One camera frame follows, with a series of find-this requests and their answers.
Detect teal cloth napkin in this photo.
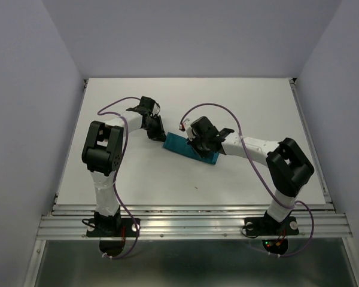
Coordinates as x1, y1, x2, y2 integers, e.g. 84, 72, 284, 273
163, 132, 219, 165

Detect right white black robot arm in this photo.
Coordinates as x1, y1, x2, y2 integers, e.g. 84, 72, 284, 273
186, 126, 315, 233

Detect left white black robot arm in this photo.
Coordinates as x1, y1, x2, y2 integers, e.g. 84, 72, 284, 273
81, 103, 166, 236

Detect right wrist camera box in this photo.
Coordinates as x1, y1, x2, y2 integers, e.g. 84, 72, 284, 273
190, 116, 218, 138

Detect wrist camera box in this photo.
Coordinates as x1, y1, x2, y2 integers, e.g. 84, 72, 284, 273
190, 116, 218, 138
139, 96, 160, 114

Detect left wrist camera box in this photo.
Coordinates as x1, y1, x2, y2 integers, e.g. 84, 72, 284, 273
139, 96, 160, 114

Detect aluminium frame rail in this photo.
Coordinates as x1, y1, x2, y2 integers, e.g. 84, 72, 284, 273
36, 203, 352, 240

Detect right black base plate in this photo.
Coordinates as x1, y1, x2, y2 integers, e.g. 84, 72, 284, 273
241, 216, 299, 238

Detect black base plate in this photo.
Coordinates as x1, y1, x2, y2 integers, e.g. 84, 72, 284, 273
241, 216, 299, 238
81, 218, 139, 238

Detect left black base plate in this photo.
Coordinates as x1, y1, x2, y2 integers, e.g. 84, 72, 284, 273
81, 218, 139, 238

